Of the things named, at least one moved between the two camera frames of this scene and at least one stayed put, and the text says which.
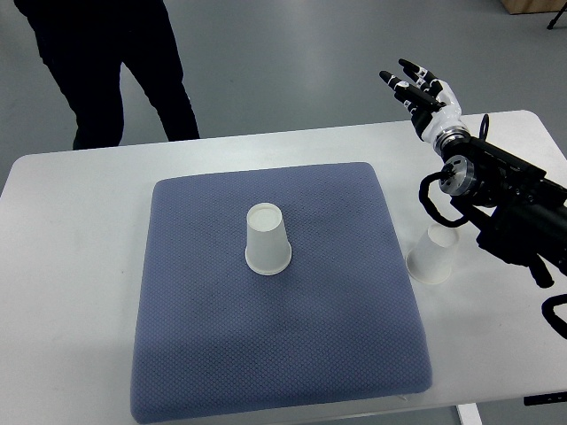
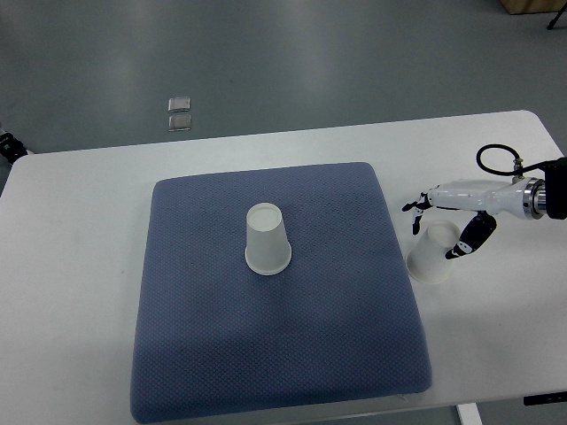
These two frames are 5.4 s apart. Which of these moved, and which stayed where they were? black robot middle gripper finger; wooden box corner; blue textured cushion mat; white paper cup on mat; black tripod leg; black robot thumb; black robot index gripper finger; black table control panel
Moved: black robot index gripper finger; black robot thumb; black robot middle gripper finger
Stayed: blue textured cushion mat; black tripod leg; black table control panel; white paper cup on mat; wooden box corner
